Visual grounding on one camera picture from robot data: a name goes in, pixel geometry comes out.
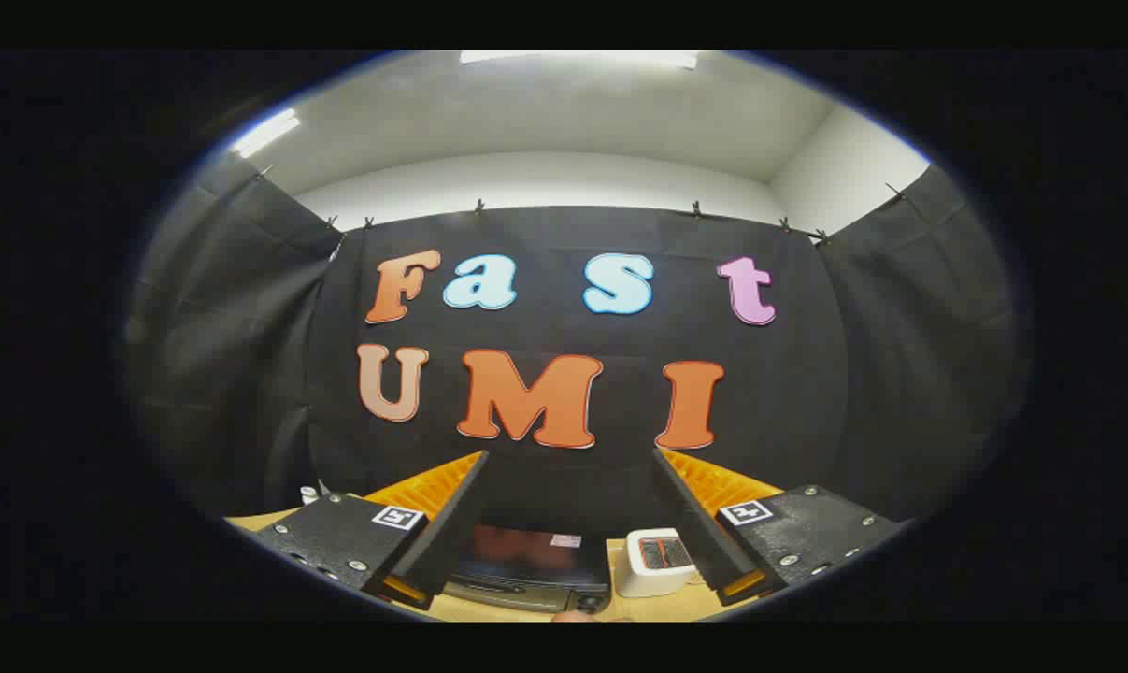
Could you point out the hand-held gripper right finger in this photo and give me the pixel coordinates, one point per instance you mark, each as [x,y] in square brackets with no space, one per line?
[690,519]

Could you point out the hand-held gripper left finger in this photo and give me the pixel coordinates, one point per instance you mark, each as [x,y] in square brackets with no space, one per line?
[456,523]

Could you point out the black toaster oven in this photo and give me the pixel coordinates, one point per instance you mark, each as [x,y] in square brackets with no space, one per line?
[526,561]

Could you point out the white toaster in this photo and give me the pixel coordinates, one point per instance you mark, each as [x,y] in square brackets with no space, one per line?
[648,570]

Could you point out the white bottle green label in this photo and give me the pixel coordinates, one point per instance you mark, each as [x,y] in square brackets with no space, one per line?
[308,494]

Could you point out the black backdrop cloth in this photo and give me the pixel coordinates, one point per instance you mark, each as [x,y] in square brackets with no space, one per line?
[806,374]

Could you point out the long ceiling light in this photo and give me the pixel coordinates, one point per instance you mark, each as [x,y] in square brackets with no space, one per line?
[573,58]
[266,133]

